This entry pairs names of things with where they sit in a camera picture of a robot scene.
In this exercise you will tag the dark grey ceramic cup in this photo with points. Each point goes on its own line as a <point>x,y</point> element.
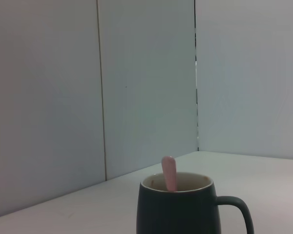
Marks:
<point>178,212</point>

